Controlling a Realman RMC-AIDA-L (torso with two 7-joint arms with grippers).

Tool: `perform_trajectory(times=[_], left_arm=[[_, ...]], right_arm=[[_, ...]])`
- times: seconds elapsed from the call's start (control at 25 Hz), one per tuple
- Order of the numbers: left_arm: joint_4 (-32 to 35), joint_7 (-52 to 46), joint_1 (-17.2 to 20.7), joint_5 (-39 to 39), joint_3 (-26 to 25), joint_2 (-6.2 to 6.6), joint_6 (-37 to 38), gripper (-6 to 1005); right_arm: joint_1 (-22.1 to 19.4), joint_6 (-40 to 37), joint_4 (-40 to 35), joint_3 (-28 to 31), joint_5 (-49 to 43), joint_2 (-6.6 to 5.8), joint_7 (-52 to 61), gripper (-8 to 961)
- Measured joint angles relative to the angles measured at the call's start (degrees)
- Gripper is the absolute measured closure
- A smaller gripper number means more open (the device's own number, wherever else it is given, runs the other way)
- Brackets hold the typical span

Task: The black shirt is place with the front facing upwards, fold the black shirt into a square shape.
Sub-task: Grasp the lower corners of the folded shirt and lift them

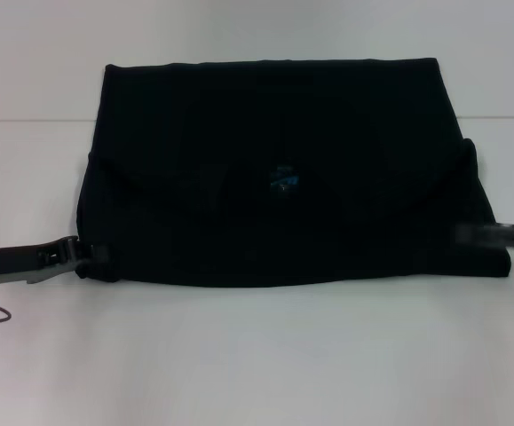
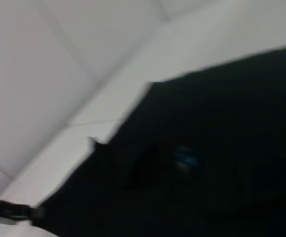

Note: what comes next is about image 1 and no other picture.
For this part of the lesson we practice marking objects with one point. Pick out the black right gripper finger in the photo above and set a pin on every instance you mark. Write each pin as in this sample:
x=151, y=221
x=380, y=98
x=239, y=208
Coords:
x=500, y=235

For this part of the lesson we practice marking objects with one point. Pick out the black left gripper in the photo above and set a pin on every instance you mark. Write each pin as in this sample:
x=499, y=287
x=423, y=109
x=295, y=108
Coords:
x=30, y=262

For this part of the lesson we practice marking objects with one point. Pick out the black shirt with FREE print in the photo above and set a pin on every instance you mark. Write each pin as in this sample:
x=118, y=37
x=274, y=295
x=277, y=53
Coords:
x=283, y=199

